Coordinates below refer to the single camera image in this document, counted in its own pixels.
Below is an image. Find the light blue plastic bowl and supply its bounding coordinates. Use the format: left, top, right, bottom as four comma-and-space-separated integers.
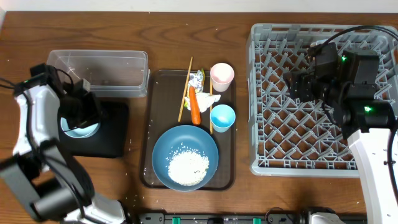
60, 118, 100, 139

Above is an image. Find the dark blue plate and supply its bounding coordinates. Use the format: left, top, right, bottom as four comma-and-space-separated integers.
152, 125, 219, 192

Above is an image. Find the pile of white rice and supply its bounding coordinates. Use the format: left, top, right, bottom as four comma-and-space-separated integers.
166, 143, 210, 187

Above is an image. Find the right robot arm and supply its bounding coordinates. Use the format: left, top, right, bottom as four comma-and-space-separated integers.
283, 42, 397, 223

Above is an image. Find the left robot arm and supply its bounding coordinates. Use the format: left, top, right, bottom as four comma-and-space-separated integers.
1, 63, 133, 223

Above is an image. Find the black waste bin tray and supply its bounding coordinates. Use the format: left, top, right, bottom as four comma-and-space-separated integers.
58, 101, 129, 158

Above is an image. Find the grey plastic dishwasher rack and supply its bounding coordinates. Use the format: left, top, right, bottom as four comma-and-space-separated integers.
246, 24, 397, 178

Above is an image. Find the clear plastic bin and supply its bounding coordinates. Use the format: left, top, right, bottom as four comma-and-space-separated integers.
47, 50, 150, 98

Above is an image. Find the pink plastic cup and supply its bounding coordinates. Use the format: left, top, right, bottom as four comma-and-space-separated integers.
210, 63, 234, 92

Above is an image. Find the light blue plastic cup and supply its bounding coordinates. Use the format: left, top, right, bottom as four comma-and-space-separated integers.
210, 105, 236, 133

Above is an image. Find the wooden chopstick right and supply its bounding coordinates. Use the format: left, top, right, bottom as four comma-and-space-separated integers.
210, 77, 213, 134

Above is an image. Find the wooden chopstick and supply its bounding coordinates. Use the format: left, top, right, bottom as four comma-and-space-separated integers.
178, 56, 193, 122
210, 77, 213, 134

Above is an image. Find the dark brown serving tray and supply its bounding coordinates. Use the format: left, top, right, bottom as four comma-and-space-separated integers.
140, 70, 236, 190

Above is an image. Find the crumpled white paper napkin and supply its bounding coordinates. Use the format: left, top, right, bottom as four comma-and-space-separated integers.
196, 92, 221, 113

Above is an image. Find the crumpled foil snack wrapper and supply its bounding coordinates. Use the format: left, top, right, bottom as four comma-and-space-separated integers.
184, 69, 205, 110

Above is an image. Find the orange carrot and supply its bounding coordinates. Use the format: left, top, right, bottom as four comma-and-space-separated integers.
189, 86, 201, 125

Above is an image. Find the wooden chopstick left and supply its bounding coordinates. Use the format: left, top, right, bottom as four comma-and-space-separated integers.
178, 56, 193, 122

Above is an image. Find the black rail with green clips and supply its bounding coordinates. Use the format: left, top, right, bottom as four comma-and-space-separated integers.
137, 213, 306, 224

